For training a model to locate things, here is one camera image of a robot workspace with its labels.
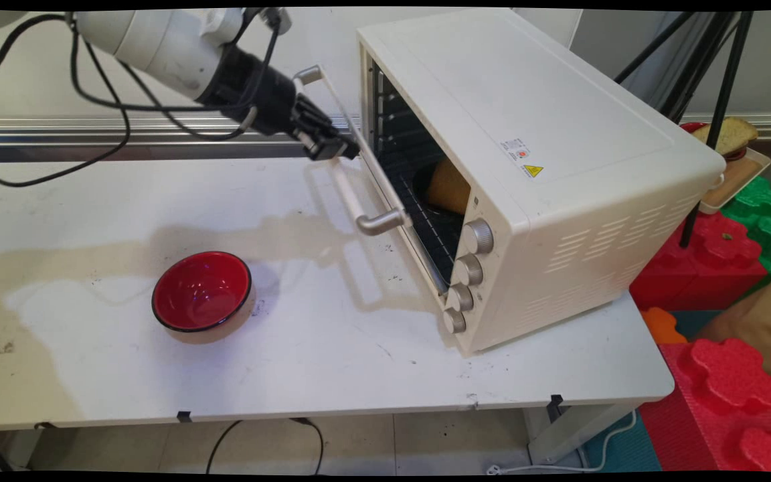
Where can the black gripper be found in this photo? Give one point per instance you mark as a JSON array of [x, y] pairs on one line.
[[262, 94]]

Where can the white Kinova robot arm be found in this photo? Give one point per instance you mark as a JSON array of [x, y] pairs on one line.
[[158, 43]]

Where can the large silver oven knob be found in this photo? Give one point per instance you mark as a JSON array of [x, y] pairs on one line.
[[478, 235]]

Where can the white label sticker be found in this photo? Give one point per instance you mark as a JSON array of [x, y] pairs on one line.
[[515, 148]]

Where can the red bowl with black rim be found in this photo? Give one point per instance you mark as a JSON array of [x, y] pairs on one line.
[[201, 291]]

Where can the yellow warning sticker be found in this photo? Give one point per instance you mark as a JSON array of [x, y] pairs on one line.
[[533, 171]]

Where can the small silver oven knob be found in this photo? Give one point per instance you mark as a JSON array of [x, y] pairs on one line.
[[454, 321]]

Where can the cream toaster oven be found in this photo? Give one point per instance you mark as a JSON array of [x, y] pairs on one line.
[[559, 167]]

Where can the black table edge clip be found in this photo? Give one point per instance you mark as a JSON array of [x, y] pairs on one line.
[[184, 416], [555, 404]]

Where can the grey curtain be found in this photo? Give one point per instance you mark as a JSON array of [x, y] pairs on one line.
[[680, 60]]

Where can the orange foam block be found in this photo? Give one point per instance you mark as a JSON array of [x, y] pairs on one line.
[[663, 327]]

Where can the white table leg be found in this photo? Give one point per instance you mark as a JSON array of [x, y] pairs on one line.
[[573, 435]]

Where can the black tripod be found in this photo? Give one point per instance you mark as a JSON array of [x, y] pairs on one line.
[[727, 80]]

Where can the bread slice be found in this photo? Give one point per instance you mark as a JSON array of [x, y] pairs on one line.
[[737, 134]]

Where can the cream plastic tray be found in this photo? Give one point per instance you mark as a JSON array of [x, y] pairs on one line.
[[737, 181]]

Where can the teal floor mat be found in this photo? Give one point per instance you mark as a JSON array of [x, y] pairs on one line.
[[626, 452]]

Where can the green foam block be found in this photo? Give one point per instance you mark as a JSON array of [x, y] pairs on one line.
[[763, 214]]

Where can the tan cardboard piece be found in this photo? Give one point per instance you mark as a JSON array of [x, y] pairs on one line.
[[760, 321]]

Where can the large red foam block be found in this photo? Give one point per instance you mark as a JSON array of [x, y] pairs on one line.
[[727, 402]]

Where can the aluminium rail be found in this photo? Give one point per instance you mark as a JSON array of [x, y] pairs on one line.
[[158, 137]]

